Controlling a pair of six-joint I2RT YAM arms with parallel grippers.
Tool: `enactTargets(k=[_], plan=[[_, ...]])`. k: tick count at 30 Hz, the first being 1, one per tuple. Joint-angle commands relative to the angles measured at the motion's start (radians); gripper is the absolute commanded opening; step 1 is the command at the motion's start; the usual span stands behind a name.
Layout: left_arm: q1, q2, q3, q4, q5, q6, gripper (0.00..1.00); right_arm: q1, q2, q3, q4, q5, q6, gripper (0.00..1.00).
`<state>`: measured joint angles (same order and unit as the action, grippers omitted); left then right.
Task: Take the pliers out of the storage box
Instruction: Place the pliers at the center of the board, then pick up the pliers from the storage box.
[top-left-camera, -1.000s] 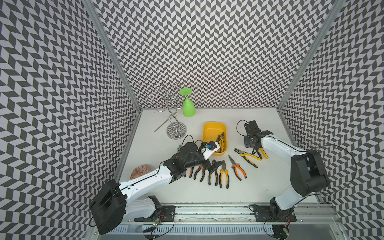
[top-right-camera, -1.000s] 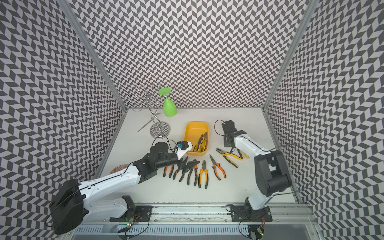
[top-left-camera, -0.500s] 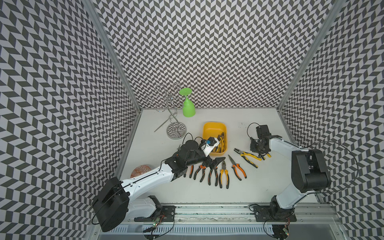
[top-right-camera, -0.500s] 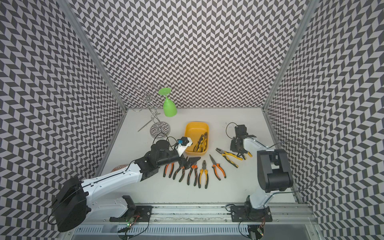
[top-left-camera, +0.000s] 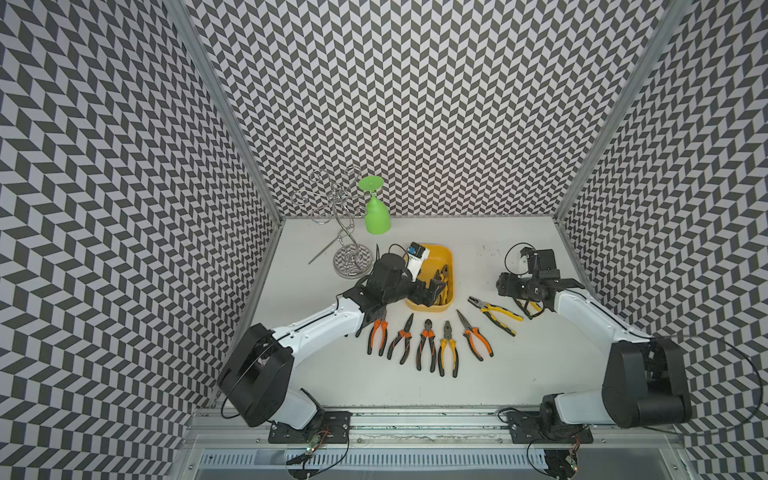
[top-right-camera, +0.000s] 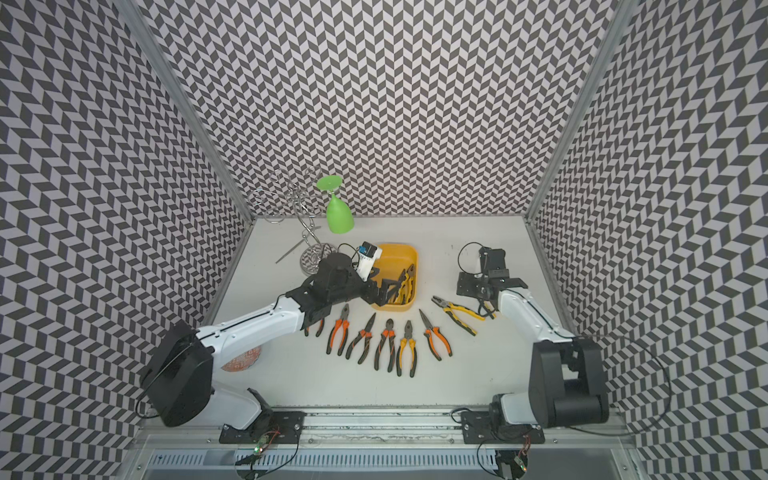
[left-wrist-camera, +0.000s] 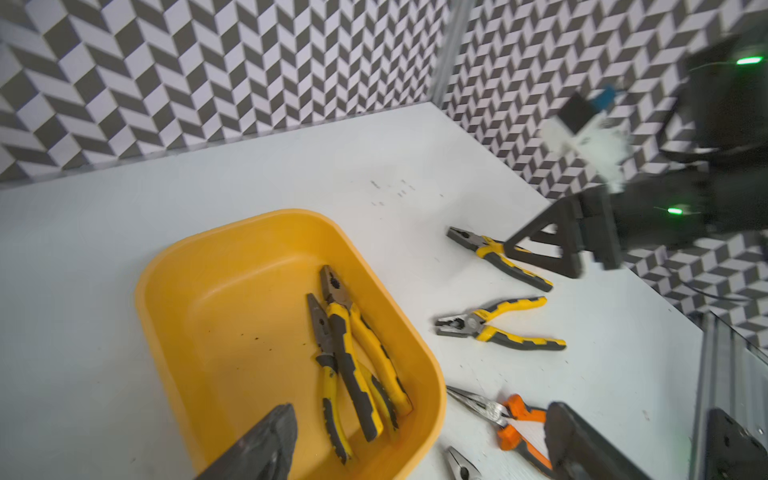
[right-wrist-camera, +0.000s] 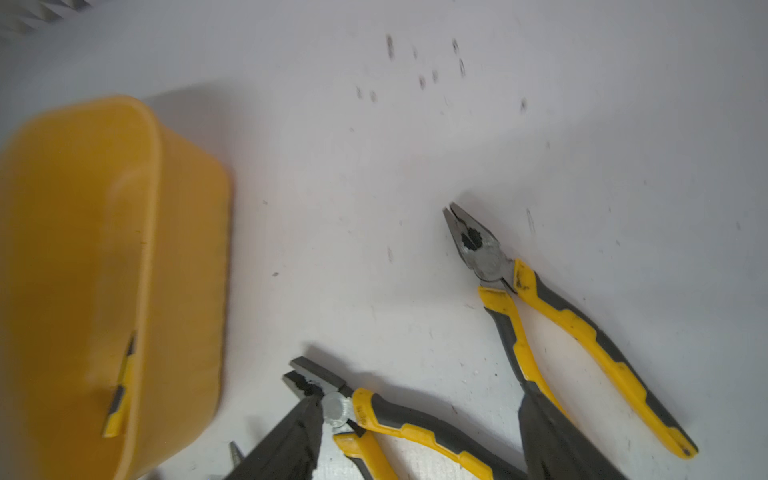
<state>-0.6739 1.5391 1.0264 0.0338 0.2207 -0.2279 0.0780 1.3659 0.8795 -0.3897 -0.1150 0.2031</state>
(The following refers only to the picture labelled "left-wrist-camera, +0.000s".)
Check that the yellow storage box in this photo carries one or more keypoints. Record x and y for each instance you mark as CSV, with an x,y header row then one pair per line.
x,y
227,322

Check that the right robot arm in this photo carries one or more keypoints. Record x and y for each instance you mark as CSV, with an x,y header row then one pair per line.
x,y
719,190

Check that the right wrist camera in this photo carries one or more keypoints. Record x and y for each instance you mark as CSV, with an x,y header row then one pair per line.
x,y
582,126

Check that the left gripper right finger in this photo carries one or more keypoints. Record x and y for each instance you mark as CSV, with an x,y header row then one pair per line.
x,y
577,451

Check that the orange grey pliers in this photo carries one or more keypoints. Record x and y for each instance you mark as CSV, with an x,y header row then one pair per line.
x,y
503,415

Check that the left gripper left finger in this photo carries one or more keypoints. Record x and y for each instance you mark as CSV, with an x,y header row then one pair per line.
x,y
263,452

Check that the yellow handled long-nose pliers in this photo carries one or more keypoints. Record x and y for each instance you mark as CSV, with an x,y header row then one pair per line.
x,y
327,362

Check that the aluminium front rail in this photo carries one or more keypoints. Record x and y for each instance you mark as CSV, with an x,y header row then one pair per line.
x,y
730,423

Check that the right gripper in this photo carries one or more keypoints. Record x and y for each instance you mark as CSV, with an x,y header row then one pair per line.
x,y
583,223

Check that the yellow black combination pliers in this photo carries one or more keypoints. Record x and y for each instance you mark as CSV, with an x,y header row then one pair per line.
x,y
492,252

